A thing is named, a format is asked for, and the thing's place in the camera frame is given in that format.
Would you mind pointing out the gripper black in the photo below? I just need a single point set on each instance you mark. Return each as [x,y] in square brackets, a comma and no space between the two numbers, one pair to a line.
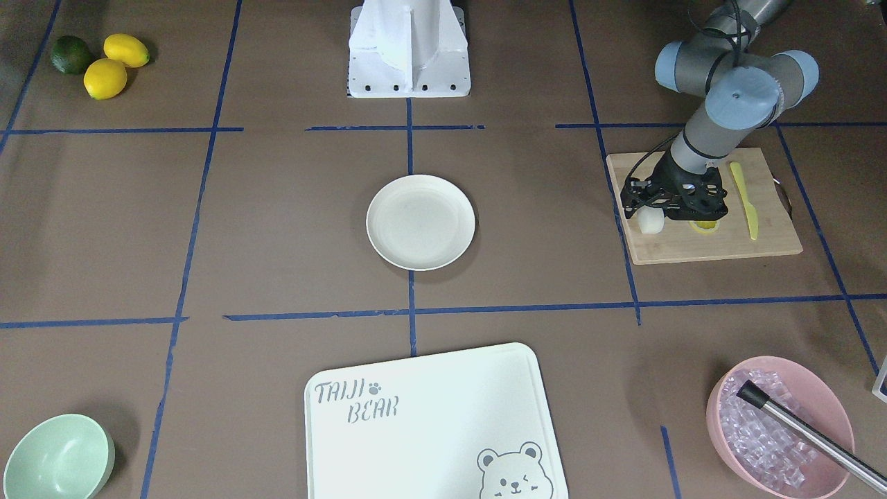
[671,179]

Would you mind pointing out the white steamed bun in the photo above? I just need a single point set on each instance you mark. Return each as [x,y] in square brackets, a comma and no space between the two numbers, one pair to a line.
[650,220]

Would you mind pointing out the cream round plate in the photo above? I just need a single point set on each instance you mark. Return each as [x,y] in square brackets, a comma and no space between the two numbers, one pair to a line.
[420,222]

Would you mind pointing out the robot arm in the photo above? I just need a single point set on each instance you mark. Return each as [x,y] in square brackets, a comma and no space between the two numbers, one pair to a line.
[741,92]

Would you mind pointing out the white bear tray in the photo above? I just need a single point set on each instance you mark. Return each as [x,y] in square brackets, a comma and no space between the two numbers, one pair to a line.
[473,423]

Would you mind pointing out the bamboo cutting board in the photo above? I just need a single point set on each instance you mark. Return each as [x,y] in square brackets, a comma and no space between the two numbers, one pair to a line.
[679,243]

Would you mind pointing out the yellow plastic knife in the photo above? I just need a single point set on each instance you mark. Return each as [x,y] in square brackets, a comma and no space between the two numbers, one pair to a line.
[750,210]

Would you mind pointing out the steel muddler black tip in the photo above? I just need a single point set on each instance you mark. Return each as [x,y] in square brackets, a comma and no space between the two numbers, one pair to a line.
[754,395]

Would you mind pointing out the pink bowl with ice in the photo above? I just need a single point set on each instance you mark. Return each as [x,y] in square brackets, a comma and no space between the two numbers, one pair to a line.
[762,451]

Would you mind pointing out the yellow lemon upper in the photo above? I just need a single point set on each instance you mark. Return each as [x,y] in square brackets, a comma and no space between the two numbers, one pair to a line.
[127,49]

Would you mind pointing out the yellow lemon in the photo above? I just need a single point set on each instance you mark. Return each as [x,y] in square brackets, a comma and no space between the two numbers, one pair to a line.
[105,79]
[127,49]

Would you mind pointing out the yellow lemon lower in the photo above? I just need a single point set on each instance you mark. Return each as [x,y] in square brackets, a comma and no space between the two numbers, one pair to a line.
[105,79]

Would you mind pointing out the green lime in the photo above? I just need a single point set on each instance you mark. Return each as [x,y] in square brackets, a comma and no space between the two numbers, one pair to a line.
[71,55]

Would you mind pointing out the mint green bowl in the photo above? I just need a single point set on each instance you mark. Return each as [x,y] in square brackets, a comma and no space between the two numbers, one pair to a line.
[67,456]

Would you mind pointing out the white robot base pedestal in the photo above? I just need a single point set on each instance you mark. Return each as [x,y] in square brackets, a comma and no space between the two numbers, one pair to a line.
[408,49]

